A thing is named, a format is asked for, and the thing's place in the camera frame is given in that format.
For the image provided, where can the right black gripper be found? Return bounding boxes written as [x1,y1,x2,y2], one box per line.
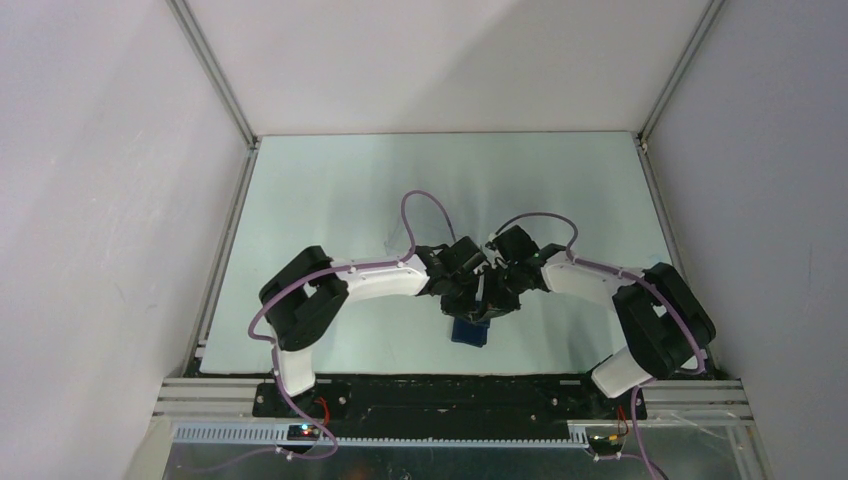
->
[477,263,526,322]

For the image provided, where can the blue leather card holder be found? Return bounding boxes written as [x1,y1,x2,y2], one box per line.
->
[450,317,491,348]

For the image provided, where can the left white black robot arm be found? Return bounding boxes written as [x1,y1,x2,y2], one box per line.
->
[249,237,487,417]

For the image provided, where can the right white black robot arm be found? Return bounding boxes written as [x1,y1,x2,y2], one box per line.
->
[484,225,716,418]

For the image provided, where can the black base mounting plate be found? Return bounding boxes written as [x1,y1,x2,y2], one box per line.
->
[252,374,647,439]

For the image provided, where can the right controller board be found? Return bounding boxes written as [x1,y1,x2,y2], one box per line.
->
[588,434,626,461]

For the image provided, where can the controller board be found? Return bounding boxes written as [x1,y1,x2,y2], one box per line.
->
[286,424,323,441]
[588,434,626,461]

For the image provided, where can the left controller board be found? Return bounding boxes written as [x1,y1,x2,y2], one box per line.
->
[286,424,323,441]

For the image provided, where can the grey slotted cable duct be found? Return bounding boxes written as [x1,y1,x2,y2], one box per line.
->
[172,422,589,449]

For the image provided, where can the right aluminium frame post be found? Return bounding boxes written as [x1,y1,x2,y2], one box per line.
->
[638,0,726,143]

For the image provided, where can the aluminium frame post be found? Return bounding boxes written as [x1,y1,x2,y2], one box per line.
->
[166,0,258,149]
[638,0,726,143]

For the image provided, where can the left aluminium frame post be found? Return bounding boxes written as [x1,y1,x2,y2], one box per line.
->
[166,0,258,149]

